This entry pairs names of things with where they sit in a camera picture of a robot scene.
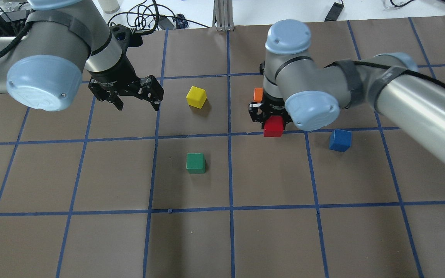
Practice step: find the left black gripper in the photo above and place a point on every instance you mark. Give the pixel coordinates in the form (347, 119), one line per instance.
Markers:
(115, 76)

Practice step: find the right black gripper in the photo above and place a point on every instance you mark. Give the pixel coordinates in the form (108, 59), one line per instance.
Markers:
(272, 109)

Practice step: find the red block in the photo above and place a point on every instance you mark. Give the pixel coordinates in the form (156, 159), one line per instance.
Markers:
(274, 127)

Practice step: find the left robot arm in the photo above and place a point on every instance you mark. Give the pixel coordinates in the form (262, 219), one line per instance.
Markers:
(42, 66)

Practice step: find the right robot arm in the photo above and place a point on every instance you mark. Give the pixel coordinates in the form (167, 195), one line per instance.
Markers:
(299, 92)

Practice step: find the orange block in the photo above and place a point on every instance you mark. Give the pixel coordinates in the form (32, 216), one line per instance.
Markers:
(258, 95)

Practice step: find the yellow block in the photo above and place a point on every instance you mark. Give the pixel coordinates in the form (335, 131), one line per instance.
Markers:
(196, 97)

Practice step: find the blue block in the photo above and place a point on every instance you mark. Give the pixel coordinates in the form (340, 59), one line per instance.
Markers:
(340, 140)

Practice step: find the green block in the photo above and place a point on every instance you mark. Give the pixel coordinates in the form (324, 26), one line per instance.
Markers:
(196, 163)

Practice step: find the black power adapter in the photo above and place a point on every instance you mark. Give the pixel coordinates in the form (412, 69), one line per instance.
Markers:
(334, 12)

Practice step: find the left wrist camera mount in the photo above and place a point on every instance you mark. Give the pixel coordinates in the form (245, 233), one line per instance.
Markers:
(126, 37)

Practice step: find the aluminium frame post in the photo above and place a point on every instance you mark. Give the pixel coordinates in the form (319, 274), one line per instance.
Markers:
(222, 16)

